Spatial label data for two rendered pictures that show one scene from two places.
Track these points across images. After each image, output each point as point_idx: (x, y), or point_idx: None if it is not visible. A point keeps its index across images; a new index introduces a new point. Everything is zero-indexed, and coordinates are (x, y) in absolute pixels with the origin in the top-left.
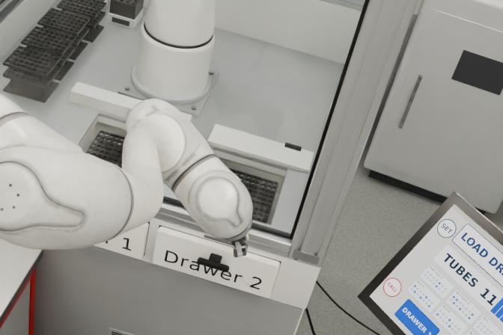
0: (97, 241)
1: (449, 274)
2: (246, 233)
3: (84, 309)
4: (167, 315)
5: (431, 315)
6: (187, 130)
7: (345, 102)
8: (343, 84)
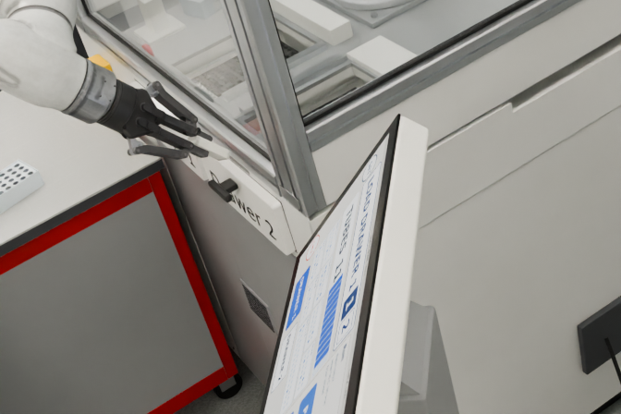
0: None
1: (339, 235)
2: (99, 115)
3: (219, 248)
4: (259, 269)
5: (307, 289)
6: None
7: None
8: None
